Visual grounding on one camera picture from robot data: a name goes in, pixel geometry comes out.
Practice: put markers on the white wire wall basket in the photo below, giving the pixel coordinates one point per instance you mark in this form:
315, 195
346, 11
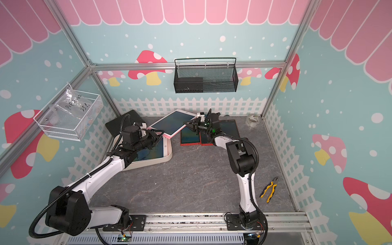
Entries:
77, 133

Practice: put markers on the pink writing tablet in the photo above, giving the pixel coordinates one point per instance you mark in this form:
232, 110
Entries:
156, 152
173, 123

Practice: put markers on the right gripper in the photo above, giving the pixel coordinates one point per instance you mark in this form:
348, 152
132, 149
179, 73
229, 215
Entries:
194, 126

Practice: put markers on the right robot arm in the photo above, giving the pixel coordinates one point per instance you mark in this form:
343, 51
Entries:
243, 158

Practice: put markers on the yellow black pliers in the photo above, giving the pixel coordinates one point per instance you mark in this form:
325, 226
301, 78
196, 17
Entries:
269, 190

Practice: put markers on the red writing tablet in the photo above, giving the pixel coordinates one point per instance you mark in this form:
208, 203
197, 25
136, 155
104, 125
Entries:
229, 127
204, 140
189, 137

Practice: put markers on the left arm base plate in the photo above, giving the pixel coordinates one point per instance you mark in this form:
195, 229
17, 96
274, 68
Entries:
133, 222

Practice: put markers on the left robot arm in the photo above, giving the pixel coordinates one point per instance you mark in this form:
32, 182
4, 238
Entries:
68, 209

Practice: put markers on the cream plastic storage box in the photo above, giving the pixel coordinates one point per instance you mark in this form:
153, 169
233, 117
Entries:
140, 164

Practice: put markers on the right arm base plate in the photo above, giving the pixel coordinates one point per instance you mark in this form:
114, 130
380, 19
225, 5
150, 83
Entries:
238, 222

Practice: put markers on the clear tape roll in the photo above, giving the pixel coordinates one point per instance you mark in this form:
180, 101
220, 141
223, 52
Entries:
253, 120

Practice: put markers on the black box in basket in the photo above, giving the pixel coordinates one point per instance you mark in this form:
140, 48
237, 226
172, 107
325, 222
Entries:
188, 85

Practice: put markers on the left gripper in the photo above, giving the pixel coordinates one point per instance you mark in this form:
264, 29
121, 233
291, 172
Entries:
154, 137

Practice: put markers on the black mesh wall basket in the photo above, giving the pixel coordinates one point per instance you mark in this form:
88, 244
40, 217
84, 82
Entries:
219, 74

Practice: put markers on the clear plastic bag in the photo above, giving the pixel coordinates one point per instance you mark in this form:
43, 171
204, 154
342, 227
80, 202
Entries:
69, 109

